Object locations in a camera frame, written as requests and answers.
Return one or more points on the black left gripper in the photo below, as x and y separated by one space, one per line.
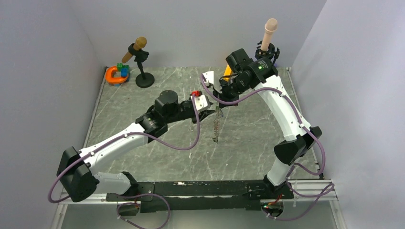
201 115

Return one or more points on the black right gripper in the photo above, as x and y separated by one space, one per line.
224 96

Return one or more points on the metal disc with keyrings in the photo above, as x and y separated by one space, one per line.
216 123

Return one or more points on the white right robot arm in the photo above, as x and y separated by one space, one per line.
261 76

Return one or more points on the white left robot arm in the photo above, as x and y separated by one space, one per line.
80 172

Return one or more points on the yellow toy block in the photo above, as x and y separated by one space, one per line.
227 72

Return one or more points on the black right microphone stand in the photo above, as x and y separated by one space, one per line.
272 53

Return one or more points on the black microphone stand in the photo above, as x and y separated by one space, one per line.
144 80
272 53

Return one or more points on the black left microphone stand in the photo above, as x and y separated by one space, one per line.
144 80

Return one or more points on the beige microphone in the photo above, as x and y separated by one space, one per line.
270 28

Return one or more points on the colourful toy block stack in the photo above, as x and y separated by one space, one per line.
123 70

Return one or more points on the brown microphone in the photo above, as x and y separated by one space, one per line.
136 50

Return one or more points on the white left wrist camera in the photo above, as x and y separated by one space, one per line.
201 101

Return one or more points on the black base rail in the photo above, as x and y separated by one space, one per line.
204 195

